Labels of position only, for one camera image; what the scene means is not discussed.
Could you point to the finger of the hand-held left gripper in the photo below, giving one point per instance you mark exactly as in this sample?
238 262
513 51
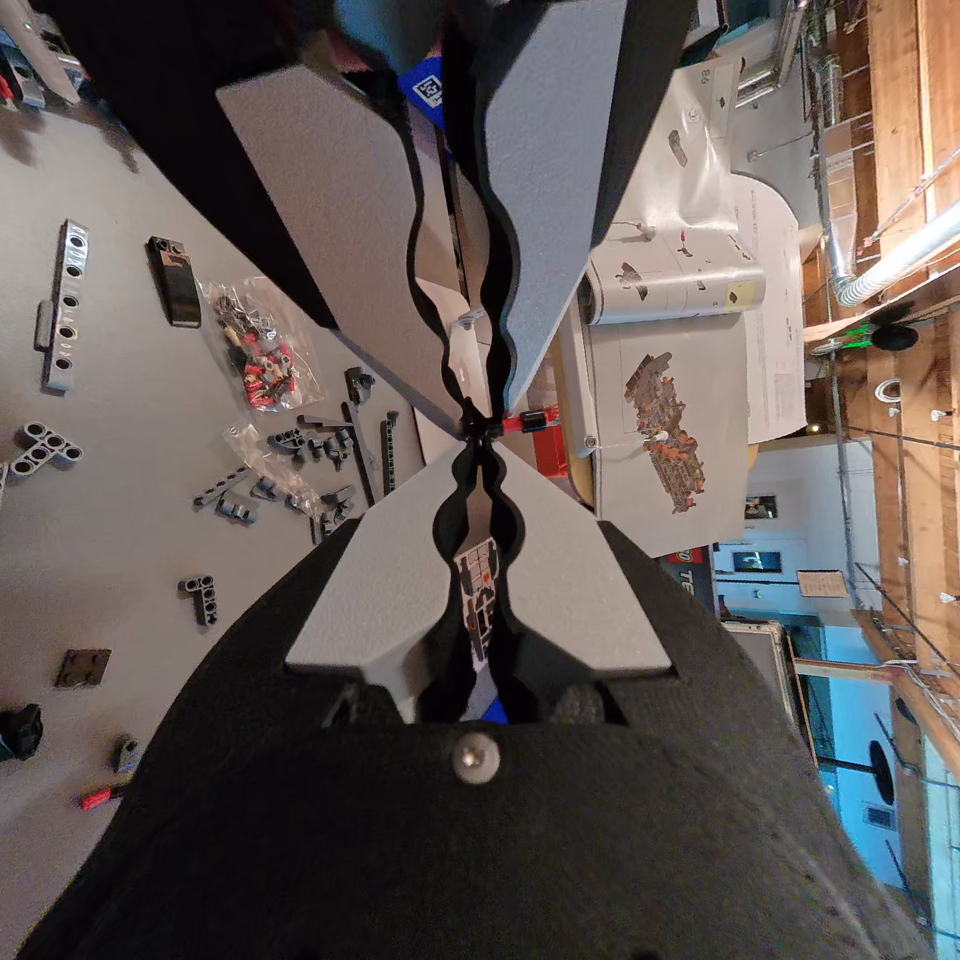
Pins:
555 150
322 187

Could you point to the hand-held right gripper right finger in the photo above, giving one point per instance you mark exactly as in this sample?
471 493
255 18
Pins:
585 592

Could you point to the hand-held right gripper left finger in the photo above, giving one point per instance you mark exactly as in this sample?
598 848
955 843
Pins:
367 592

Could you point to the small black lego bush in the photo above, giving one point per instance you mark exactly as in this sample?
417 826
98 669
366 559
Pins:
535 420

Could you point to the red lego pin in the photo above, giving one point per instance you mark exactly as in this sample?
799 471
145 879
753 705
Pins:
97 799
514 424

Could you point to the black lego plate assembly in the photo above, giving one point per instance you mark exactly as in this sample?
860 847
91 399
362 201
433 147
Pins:
19 731

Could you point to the long black lego beam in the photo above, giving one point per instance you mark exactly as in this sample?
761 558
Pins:
388 450

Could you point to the partly built lego model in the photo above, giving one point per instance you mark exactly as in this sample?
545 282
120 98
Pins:
37 52

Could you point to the dark grey lego L beam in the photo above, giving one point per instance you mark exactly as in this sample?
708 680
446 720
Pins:
201 596

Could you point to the black sloped lego brick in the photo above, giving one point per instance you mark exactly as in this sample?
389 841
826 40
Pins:
176 281

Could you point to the clear bag of lego pieces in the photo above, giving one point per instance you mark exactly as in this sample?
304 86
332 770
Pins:
255 352

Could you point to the thin grey lego beam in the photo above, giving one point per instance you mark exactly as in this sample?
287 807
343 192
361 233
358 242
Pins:
221 487

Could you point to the light grey lego brick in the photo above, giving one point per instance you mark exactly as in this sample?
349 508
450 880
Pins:
64 307

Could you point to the small grey lego connector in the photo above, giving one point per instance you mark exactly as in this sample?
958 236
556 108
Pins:
126 754

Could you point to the black flat lego plate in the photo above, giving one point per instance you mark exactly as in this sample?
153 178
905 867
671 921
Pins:
82 667

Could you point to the sticker sheet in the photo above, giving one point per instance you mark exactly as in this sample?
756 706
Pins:
480 592

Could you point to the dark printed cardboard box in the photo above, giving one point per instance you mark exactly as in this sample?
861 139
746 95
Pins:
690 577

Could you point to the blue storage bin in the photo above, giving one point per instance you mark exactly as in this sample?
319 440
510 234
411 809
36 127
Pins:
420 90

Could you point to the red plastic bin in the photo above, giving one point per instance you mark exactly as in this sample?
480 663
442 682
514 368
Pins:
550 454

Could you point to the blue plastic container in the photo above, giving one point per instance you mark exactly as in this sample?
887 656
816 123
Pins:
495 709

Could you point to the cluster of dark grey pieces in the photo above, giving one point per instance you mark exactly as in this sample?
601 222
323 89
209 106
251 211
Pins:
322 442

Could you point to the framed screen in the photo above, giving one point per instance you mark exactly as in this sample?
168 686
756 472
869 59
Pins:
761 660

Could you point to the torn clear plastic bag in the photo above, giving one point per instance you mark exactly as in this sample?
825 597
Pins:
247 442

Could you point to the white book stand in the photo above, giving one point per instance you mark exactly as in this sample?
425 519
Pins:
466 352

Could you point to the open instruction booklet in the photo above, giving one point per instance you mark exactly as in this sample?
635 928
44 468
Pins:
675 337

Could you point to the black floor lamp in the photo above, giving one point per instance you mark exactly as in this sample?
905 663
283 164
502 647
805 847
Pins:
883 772

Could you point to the black round ceiling fixture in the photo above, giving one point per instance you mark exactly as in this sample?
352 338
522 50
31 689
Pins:
892 337

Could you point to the silver ventilation duct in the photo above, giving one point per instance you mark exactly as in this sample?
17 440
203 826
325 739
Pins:
900 259

